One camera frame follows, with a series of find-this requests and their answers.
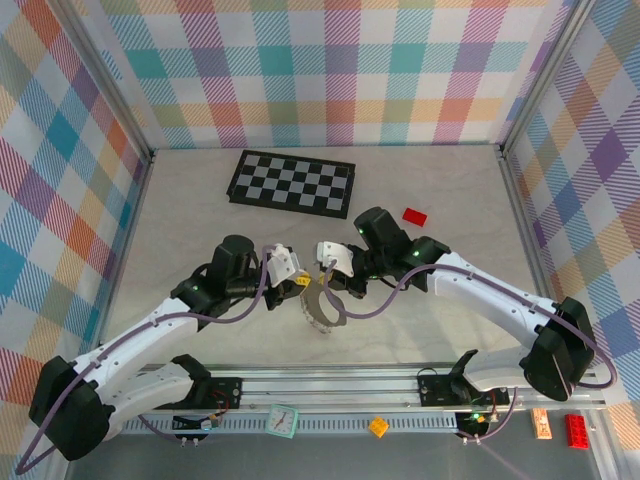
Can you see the metal keyring with small rings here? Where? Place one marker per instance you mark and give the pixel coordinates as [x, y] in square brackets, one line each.
[315, 305]

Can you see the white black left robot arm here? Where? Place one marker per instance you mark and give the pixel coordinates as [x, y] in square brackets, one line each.
[140, 340]

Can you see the flat red block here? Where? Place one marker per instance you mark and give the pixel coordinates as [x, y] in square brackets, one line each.
[415, 217]

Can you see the black grey chessboard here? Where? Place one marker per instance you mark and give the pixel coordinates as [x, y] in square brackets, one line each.
[292, 184]

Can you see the teal toy clock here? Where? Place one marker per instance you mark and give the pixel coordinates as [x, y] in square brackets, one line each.
[281, 421]

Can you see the yellow toy brick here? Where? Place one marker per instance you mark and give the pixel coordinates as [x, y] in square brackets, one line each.
[378, 427]

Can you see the small wooden block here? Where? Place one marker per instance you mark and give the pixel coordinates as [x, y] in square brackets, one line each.
[541, 424]

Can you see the red toy brick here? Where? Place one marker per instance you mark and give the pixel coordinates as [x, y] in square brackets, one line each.
[577, 432]

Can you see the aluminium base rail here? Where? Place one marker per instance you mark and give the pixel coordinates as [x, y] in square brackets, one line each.
[325, 387]

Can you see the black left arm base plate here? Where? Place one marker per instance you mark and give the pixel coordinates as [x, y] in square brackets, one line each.
[227, 395]

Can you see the aluminium side rail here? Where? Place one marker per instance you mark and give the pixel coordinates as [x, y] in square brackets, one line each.
[532, 250]
[127, 240]

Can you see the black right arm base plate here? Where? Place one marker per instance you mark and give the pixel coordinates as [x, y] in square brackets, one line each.
[435, 392]

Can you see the aluminium frame post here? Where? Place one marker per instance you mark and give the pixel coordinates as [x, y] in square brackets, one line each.
[545, 75]
[106, 75]

